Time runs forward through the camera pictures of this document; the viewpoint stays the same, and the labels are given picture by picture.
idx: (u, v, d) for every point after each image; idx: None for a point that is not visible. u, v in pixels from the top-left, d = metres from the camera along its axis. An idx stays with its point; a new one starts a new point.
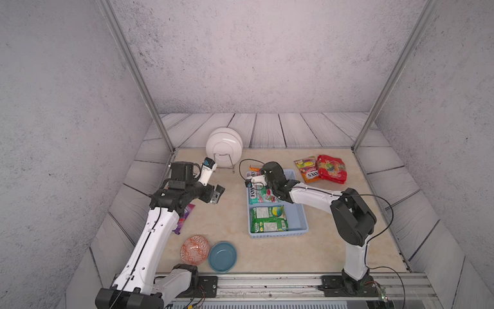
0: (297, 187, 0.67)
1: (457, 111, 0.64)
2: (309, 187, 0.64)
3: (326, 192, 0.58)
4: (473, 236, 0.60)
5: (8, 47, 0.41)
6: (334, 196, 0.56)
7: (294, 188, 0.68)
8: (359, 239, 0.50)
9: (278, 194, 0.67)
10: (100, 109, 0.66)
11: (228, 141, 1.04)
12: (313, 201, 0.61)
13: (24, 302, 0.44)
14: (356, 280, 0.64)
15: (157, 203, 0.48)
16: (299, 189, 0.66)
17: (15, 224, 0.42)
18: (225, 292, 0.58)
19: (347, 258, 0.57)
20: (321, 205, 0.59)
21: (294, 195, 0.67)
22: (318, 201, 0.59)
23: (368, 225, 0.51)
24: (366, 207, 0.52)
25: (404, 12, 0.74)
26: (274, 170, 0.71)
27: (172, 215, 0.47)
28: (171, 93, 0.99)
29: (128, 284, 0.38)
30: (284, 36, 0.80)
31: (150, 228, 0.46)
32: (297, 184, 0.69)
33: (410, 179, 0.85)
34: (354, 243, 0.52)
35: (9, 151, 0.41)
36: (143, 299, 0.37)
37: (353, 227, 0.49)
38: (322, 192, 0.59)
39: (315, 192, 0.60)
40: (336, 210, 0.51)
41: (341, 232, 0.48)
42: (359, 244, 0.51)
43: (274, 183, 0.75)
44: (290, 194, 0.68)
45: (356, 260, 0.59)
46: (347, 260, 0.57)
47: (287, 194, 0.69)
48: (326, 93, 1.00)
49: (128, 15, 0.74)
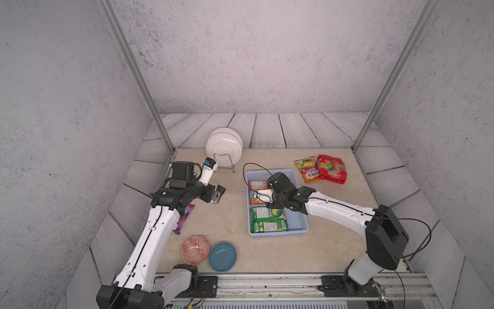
0: (314, 197, 0.59)
1: (457, 111, 0.64)
2: (329, 199, 0.56)
3: (355, 210, 0.50)
4: (473, 236, 0.60)
5: (8, 47, 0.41)
6: (365, 215, 0.48)
7: (310, 199, 0.59)
8: (392, 262, 0.45)
9: (289, 204, 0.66)
10: (100, 109, 0.71)
11: (228, 141, 1.04)
12: (338, 215, 0.53)
13: (24, 302, 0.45)
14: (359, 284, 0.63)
15: (159, 202, 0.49)
16: (318, 201, 0.57)
17: (15, 225, 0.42)
18: (225, 292, 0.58)
19: (356, 264, 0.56)
20: (347, 221, 0.51)
21: (311, 206, 0.58)
22: (345, 217, 0.51)
23: (401, 247, 0.45)
24: (401, 228, 0.46)
25: (404, 12, 0.74)
26: (280, 181, 0.65)
27: (172, 214, 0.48)
28: (171, 93, 0.99)
29: (129, 281, 0.39)
30: (284, 36, 0.80)
31: (150, 226, 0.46)
32: (312, 194, 0.60)
33: (410, 179, 0.85)
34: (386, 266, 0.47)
35: (9, 151, 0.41)
36: (144, 296, 0.37)
37: (390, 252, 0.43)
38: (350, 209, 0.51)
39: (343, 210, 0.52)
40: (373, 233, 0.44)
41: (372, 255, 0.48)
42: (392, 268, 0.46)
43: (283, 194, 0.69)
44: (305, 205, 0.59)
45: (367, 269, 0.57)
46: (356, 266, 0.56)
47: (301, 203, 0.61)
48: (326, 93, 1.00)
49: (128, 15, 0.74)
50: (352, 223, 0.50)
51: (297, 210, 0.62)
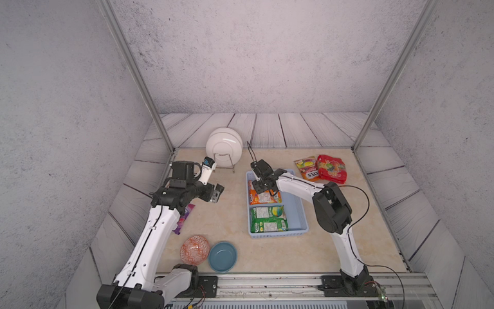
0: (283, 176, 0.71)
1: (457, 111, 0.64)
2: (293, 177, 0.69)
3: (310, 184, 0.62)
4: (473, 236, 0.60)
5: (8, 47, 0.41)
6: (316, 188, 0.60)
7: (280, 177, 0.71)
8: (335, 226, 0.55)
9: (264, 182, 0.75)
10: (100, 109, 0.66)
11: (228, 141, 1.04)
12: (298, 190, 0.65)
13: (24, 302, 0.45)
14: (353, 278, 0.65)
15: (159, 202, 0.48)
16: (285, 179, 0.69)
17: (15, 225, 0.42)
18: (225, 291, 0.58)
19: (339, 253, 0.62)
20: (303, 194, 0.63)
21: (280, 183, 0.70)
22: (302, 190, 0.63)
23: (343, 215, 0.57)
24: (345, 199, 0.58)
25: (404, 12, 0.74)
26: (258, 165, 0.78)
27: (172, 214, 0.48)
28: (171, 93, 0.99)
29: (130, 280, 0.39)
30: (284, 36, 0.80)
31: (150, 225, 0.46)
32: (283, 174, 0.72)
33: (410, 179, 0.85)
34: (332, 230, 0.57)
35: (9, 151, 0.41)
36: (144, 296, 0.37)
37: (330, 216, 0.54)
38: (307, 184, 0.63)
39: (300, 184, 0.64)
40: (317, 200, 0.55)
41: (321, 221, 0.59)
42: (336, 232, 0.56)
43: (261, 175, 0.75)
44: (276, 182, 0.71)
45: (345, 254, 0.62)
46: (341, 256, 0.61)
47: (274, 181, 0.72)
48: (326, 93, 1.00)
49: (128, 15, 0.74)
50: (307, 194, 0.61)
51: (273, 188, 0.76)
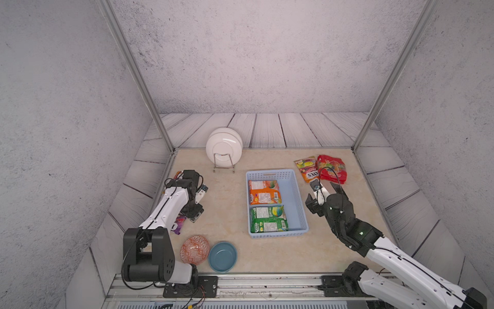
0: (381, 247, 0.50)
1: (457, 111, 0.64)
2: (402, 255, 0.48)
3: (439, 283, 0.43)
4: (473, 236, 0.60)
5: (8, 47, 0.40)
6: (455, 298, 0.41)
7: (375, 246, 0.51)
8: None
9: (347, 241, 0.57)
10: (100, 109, 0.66)
11: (228, 141, 1.04)
12: (410, 280, 0.46)
13: (24, 302, 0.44)
14: (361, 287, 0.64)
15: (173, 184, 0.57)
16: (388, 255, 0.49)
17: (15, 225, 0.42)
18: (225, 292, 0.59)
19: (385, 284, 0.58)
20: (420, 290, 0.45)
21: (375, 255, 0.51)
22: (422, 286, 0.45)
23: None
24: None
25: (404, 12, 0.74)
26: (345, 212, 0.55)
27: (184, 192, 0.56)
28: (171, 93, 0.99)
29: (152, 224, 0.46)
30: (284, 36, 0.80)
31: (167, 195, 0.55)
32: (378, 241, 0.51)
33: (410, 179, 0.85)
34: None
35: (9, 151, 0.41)
36: (165, 234, 0.44)
37: None
38: (431, 279, 0.44)
39: (422, 278, 0.44)
40: None
41: None
42: None
43: (343, 228, 0.59)
44: (369, 250, 0.52)
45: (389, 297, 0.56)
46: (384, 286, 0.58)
47: (361, 244, 0.53)
48: (326, 93, 1.00)
49: (128, 15, 0.74)
50: (433, 299, 0.43)
51: (352, 248, 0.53)
